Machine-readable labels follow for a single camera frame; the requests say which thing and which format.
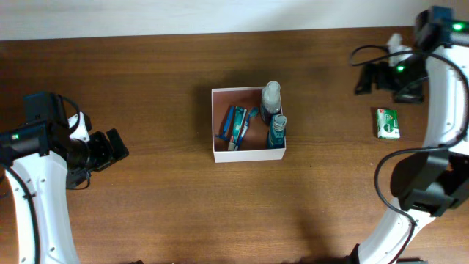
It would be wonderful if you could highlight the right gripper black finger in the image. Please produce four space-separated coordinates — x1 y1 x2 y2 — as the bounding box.
393 93 424 104
354 64 377 95

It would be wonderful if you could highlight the blue toothbrush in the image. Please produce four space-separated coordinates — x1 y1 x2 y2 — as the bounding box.
234 107 259 151

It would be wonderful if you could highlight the white box, pink interior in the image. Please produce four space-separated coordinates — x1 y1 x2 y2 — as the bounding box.
211 87 287 163

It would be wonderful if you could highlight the Colgate toothpaste tube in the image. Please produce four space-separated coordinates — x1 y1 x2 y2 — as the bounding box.
228 106 247 151

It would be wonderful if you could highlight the blue disposable razor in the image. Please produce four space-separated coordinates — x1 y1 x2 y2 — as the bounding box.
214 106 235 142

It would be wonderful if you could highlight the clear pump bottle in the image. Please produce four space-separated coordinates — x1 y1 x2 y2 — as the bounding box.
260 81 281 125

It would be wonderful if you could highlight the blue Listerine mouthwash bottle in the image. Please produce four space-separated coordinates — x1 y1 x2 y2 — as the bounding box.
267 114 287 149

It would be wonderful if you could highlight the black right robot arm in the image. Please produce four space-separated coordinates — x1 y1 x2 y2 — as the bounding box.
345 6 468 263

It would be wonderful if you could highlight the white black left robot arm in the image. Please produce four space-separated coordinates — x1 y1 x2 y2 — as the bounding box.
1 92 129 263

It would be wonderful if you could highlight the green Dettol soap bar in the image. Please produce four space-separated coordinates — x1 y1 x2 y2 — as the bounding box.
376 109 400 139

